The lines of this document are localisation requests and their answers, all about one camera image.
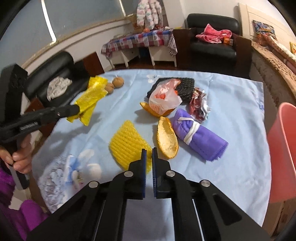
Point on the checkered cloth side table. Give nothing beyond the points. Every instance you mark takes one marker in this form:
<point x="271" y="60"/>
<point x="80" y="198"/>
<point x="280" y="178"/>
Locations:
<point x="161" y="45"/>

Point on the walnut near table edge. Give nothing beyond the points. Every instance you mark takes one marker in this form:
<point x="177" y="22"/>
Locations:
<point x="109" y="88"/>

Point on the black foam fruit net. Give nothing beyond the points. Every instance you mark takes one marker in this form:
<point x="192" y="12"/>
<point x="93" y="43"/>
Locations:
<point x="184" y="88"/>

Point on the white orange plastic bag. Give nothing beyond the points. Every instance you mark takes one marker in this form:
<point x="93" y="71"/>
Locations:
<point x="165" y="97"/>

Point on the hanging pastel puffer jacket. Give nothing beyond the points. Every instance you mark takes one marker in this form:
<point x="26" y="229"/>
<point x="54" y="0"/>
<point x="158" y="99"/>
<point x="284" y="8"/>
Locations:
<point x="149" y="14"/>

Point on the orange peel half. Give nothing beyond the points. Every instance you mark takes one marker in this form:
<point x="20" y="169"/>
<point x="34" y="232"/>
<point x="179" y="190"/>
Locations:
<point x="166" y="138"/>

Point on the rolled polka dot quilt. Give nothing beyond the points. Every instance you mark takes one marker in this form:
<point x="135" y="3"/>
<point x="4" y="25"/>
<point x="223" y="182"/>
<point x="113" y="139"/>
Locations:
<point x="282" y="52"/>

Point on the pink plastic trash bucket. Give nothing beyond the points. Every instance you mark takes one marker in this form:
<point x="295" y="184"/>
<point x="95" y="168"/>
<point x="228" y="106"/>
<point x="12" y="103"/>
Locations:
<point x="281" y="140"/>

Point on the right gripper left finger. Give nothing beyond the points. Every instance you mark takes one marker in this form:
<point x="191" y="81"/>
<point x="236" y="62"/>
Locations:
<point x="97" y="211"/>

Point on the light blue table cloth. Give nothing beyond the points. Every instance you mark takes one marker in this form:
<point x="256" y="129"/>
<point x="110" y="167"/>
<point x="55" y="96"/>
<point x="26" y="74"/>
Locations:
<point x="75" y="154"/>

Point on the yellow foam fruit net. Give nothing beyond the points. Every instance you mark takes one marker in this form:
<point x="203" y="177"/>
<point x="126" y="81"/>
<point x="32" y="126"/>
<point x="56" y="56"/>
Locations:
<point x="126" y="146"/>

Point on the white cloth on armchair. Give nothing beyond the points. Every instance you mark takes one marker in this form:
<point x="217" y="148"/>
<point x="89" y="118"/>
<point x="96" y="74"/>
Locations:
<point x="57" y="87"/>

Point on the colorful patterned pillow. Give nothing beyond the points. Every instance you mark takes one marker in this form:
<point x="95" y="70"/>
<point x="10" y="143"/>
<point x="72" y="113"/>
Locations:
<point x="263" y="29"/>

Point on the yellow plastic snack wrapper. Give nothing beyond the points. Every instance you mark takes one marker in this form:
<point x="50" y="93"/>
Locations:
<point x="88" y="100"/>

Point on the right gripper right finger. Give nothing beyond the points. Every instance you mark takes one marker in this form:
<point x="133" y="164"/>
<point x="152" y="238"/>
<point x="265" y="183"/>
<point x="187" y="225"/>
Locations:
<point x="200" y="210"/>

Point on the pink clothing on armchair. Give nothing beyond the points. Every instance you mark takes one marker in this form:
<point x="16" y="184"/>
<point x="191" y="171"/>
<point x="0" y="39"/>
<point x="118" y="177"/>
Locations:
<point x="210" y="35"/>

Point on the person's left hand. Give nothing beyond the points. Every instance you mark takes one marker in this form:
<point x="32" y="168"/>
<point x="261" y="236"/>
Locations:
<point x="21" y="160"/>

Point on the purple sleeve forearm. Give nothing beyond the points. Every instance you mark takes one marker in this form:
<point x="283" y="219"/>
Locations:
<point x="25" y="219"/>

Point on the small orange box on armchair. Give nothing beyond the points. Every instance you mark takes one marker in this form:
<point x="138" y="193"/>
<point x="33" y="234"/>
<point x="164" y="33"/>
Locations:
<point x="228" y="41"/>

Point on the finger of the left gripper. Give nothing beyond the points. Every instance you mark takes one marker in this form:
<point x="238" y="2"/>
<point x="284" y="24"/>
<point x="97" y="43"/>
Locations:
<point x="50" y="115"/>

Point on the crumpled red white wrapper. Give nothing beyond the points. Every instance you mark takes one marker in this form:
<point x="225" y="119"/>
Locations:
<point x="198" y="106"/>

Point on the black leather armchair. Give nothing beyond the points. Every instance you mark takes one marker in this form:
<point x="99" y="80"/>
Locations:
<point x="59" y="65"/>
<point x="194" y="54"/>

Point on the yellow floral pillow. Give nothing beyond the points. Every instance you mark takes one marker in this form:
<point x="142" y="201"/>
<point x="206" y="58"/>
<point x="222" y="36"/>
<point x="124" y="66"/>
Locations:
<point x="293" y="48"/>

